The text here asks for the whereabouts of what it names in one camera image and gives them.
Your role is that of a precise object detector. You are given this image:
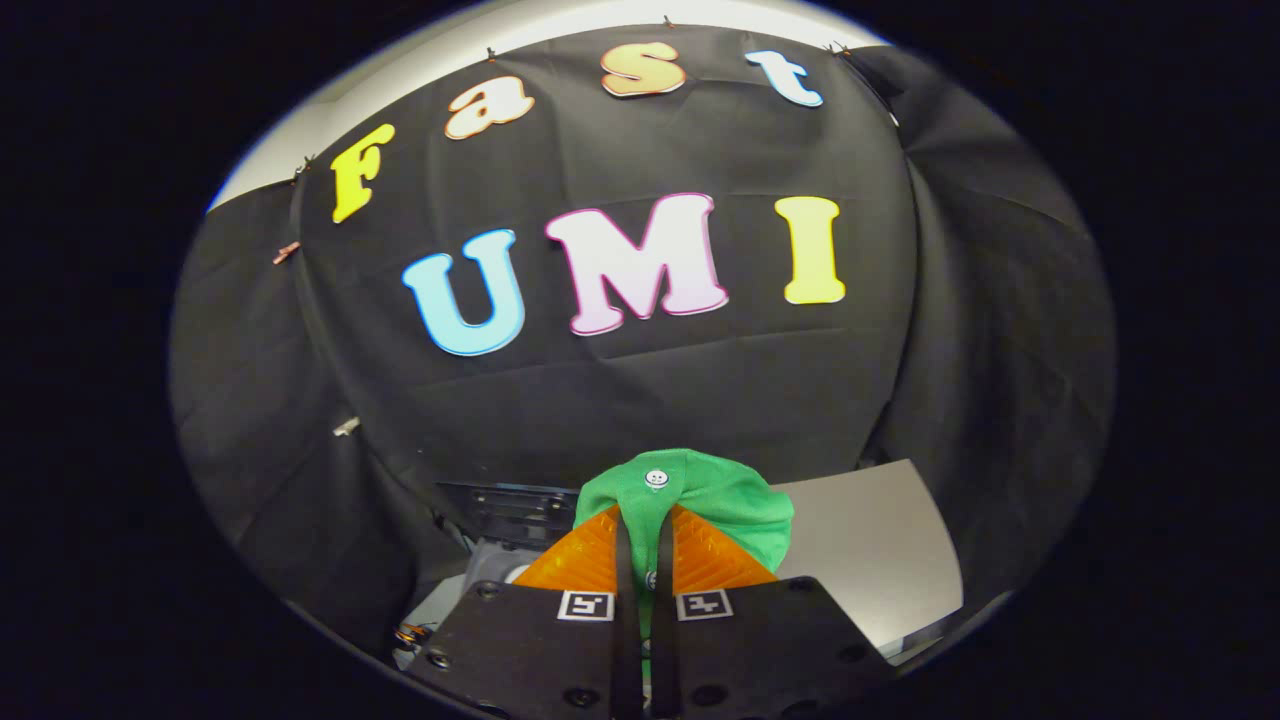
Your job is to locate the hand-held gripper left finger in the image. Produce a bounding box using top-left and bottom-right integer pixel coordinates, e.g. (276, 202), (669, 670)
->
(405, 505), (641, 720)

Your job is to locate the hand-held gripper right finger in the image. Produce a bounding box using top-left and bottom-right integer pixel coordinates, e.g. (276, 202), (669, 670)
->
(650, 503), (896, 720)

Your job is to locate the green polo shirt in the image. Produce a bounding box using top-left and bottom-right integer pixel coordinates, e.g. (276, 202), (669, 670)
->
(573, 448), (796, 641)

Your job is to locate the dark grey washing machine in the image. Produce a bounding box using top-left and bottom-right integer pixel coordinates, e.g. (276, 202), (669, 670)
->
(393, 482), (601, 671)

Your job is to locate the black backdrop cloth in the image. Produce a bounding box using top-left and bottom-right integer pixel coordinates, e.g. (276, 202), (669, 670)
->
(170, 25), (1116, 641)

